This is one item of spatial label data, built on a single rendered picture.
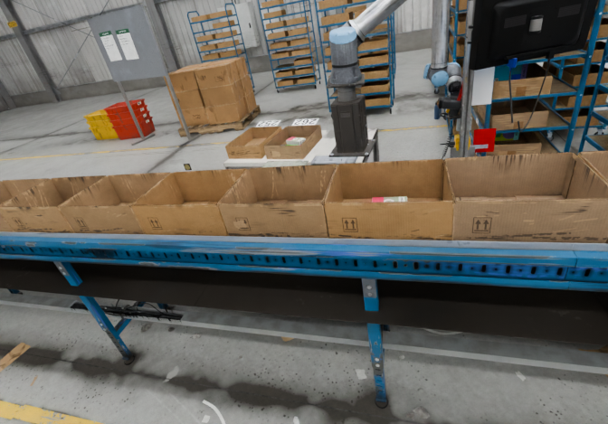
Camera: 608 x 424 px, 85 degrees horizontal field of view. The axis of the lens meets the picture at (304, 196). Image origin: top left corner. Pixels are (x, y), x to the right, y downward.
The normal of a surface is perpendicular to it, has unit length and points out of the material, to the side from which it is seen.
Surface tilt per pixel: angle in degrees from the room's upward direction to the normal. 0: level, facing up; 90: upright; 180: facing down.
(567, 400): 0
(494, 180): 89
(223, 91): 91
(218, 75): 90
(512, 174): 89
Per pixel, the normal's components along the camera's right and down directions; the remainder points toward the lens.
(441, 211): -0.23, 0.52
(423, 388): -0.17, -0.86
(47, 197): 0.95, -0.03
